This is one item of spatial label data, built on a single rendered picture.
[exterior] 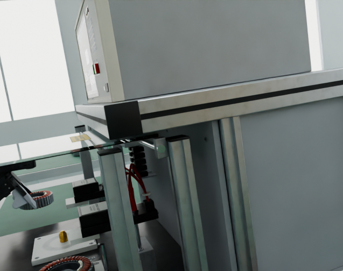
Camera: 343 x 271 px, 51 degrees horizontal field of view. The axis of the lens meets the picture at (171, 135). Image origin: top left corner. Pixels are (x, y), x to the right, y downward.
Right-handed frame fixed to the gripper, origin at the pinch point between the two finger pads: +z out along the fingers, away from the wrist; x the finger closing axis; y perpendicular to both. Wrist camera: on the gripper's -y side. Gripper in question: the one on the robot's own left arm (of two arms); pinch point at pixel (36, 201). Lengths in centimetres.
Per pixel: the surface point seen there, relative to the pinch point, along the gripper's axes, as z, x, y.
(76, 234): -3, 60, -8
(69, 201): -2.3, 35.6, -10.0
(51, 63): -50, -410, -93
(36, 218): 4.9, -2.0, 3.9
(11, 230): 1.0, 3.8, 10.9
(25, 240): 1.2, 22.5, 6.3
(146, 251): 7, 64, -16
